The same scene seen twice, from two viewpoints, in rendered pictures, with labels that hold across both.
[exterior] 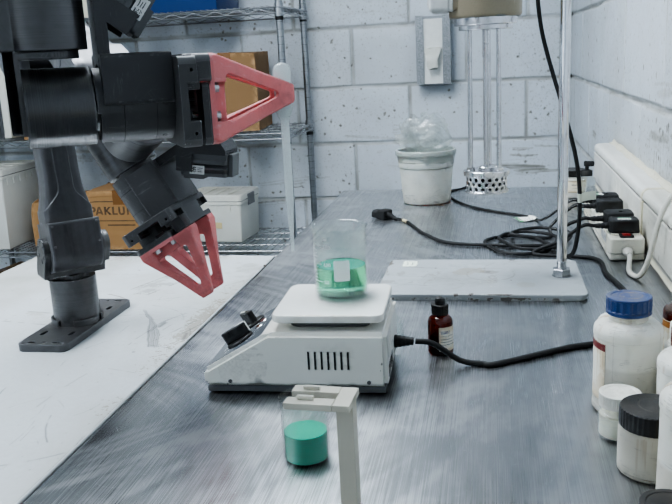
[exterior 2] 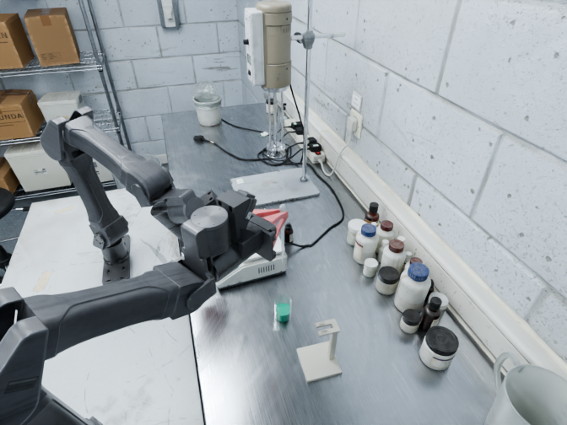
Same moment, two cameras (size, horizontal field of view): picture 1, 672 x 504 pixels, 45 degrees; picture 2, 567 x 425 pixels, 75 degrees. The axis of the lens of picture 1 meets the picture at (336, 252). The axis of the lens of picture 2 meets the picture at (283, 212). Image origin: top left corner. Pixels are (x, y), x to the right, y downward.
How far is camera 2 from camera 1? 0.55 m
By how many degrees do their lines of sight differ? 35
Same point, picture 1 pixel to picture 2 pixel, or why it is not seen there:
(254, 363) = (238, 277)
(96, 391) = not seen: hidden behind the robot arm
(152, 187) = not seen: hidden behind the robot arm
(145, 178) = not seen: hidden behind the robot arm
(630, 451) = (384, 287)
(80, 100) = (234, 261)
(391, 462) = (311, 309)
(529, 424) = (341, 275)
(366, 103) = (133, 37)
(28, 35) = (218, 250)
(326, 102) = (110, 37)
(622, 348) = (369, 246)
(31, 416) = (154, 328)
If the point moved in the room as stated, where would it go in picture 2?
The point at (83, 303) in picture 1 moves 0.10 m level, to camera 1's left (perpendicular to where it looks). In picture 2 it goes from (121, 252) to (83, 264)
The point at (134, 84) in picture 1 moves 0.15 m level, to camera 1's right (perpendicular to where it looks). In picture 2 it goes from (251, 247) to (324, 221)
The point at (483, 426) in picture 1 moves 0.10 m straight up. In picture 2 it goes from (328, 281) to (331, 255)
